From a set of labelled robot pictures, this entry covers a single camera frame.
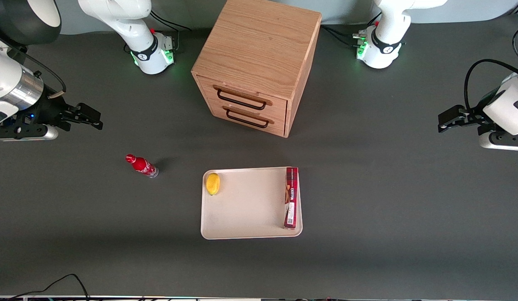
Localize red biscuit box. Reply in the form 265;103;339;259
284;167;299;230

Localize black wooden drawer handle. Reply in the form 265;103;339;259
213;85;273;111
222;105;275;129

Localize beige plastic tray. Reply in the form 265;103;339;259
200;167;304;240

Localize black cables at right arm base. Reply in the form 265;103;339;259
149;10;193;53

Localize thin black cable at table edge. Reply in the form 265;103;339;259
7;273;90;301

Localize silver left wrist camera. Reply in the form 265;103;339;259
478;130;518;151

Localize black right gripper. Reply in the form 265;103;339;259
17;94;104;131

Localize black cables at arm base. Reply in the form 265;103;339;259
321;13;382;47
149;10;193;53

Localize black cables at left arm base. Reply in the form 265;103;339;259
321;13;382;47

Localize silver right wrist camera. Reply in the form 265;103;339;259
0;122;59;142

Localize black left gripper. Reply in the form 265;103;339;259
438;89;498;134

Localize black looped cable on left arm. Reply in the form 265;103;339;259
464;59;518;112

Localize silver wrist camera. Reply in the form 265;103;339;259
478;130;518;151
0;122;59;142

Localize yellow lemon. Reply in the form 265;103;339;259
206;172;221;196

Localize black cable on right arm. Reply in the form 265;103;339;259
0;41;67;99

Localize red coke bottle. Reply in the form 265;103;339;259
125;154;159;179

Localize wooden two-drawer cabinet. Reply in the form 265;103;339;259
191;0;322;138

